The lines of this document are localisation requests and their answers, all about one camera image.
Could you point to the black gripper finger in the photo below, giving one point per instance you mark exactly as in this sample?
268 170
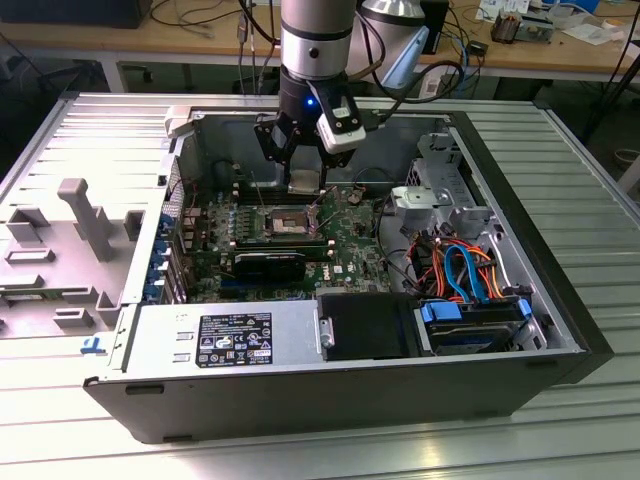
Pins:
275 137
335 161

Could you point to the silver CPU green board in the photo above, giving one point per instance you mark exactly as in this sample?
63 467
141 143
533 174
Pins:
304 181

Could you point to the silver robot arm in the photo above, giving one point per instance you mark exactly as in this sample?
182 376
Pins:
315 45

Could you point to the metal CPU socket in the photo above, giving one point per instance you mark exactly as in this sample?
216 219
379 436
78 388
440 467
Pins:
290 225

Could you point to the silver coin cell battery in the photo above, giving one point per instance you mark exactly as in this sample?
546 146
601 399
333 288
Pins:
356 194

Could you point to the green motherboard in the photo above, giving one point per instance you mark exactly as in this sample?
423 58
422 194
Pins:
350 250

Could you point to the grey plastic case latch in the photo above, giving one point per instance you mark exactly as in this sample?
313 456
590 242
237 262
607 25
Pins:
177 120

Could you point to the silver metal drive cage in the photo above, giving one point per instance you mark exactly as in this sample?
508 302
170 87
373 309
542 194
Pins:
440 165

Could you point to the black graphics card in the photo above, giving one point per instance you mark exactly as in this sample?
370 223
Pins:
270 267

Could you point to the blue expansion card latch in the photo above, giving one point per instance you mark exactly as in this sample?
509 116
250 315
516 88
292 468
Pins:
152 292
160 248
166 225
157 267

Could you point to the tall black box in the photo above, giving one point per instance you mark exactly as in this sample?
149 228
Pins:
436 25

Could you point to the small black device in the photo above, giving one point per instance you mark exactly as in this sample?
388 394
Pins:
477 47

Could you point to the small transformer device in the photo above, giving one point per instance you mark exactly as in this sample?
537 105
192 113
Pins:
505 29

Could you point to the white paper sheets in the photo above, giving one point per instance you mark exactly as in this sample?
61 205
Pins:
500 9

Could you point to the wooden desk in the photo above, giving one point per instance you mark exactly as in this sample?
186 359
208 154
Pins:
75 42

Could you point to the hard disk blue carrier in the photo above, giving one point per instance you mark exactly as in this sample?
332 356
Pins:
470 340

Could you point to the silver power supply unit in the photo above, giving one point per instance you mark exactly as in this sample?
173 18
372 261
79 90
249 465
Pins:
160 340

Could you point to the black equipment case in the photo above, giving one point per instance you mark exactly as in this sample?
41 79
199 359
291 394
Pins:
75 12

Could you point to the black grey PC case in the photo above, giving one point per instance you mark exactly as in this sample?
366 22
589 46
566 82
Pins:
300 400

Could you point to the grey plastic parts rack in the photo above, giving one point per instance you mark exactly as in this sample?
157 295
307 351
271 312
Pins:
50 240

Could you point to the white paper sheet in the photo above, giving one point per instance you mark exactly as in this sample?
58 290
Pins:
587 32

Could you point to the green RAM stick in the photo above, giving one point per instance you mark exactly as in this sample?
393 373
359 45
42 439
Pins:
22 298

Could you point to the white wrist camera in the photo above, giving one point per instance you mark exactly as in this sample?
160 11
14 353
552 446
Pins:
342 132

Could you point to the silver metal bracket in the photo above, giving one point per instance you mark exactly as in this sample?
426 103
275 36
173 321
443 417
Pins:
419 197

